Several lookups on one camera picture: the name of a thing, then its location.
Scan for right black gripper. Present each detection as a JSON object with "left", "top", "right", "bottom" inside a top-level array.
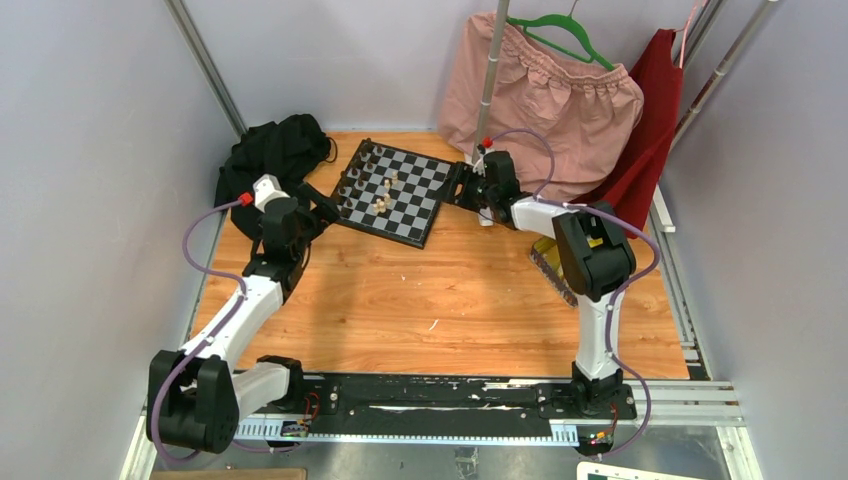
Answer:
[{"left": 432, "top": 162, "right": 498, "bottom": 214}]

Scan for black white chessboard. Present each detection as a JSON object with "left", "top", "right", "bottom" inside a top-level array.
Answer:
[{"left": 331, "top": 138, "right": 452, "bottom": 249}]

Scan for yellow metal tray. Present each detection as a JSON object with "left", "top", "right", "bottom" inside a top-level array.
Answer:
[{"left": 530, "top": 237, "right": 577, "bottom": 308}]

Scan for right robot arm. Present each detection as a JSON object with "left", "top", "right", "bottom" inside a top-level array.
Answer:
[{"left": 440, "top": 151, "right": 637, "bottom": 418}]

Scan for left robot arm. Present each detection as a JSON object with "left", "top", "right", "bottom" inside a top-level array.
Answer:
[{"left": 146, "top": 175, "right": 339, "bottom": 463}]

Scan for white clothes rack stand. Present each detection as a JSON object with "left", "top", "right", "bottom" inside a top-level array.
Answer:
[{"left": 462, "top": 0, "right": 513, "bottom": 228}]

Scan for black cloth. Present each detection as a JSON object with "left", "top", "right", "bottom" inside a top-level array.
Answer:
[{"left": 214, "top": 114, "right": 337, "bottom": 207}]

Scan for pink shorts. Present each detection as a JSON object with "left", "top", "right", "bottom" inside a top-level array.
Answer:
[{"left": 437, "top": 12, "right": 644, "bottom": 201}]

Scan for red garment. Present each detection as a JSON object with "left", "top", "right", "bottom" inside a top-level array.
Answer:
[{"left": 575, "top": 29, "right": 684, "bottom": 229}]

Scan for green hanger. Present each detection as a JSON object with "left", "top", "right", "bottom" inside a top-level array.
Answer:
[{"left": 507, "top": 13, "right": 617, "bottom": 73}]

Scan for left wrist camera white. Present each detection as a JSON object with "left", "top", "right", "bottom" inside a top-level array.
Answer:
[{"left": 253, "top": 174, "right": 290, "bottom": 212}]

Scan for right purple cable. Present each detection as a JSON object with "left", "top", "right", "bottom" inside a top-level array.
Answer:
[{"left": 486, "top": 129, "right": 664, "bottom": 458}]

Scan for purple cable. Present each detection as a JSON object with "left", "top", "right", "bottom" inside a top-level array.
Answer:
[
  {"left": 486, "top": 129, "right": 664, "bottom": 458},
  {"left": 149, "top": 197, "right": 253, "bottom": 464}
]

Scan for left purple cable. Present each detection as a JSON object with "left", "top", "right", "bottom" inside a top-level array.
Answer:
[{"left": 149, "top": 197, "right": 253, "bottom": 464}]

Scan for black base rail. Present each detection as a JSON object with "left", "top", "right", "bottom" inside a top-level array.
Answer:
[{"left": 258, "top": 370, "right": 637, "bottom": 442}]

